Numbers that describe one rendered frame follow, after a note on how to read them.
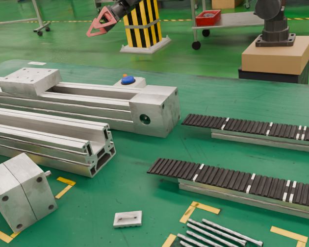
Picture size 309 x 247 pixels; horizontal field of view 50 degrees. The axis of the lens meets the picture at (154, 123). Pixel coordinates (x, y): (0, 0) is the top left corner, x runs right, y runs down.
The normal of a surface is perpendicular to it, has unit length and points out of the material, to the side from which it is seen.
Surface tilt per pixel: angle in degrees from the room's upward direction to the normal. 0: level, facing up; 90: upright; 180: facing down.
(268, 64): 90
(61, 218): 0
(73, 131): 90
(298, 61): 90
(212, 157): 0
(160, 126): 90
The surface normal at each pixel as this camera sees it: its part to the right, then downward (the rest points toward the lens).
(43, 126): -0.46, 0.50
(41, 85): 0.87, 0.11
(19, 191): 0.65, 0.29
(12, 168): -0.15, -0.86
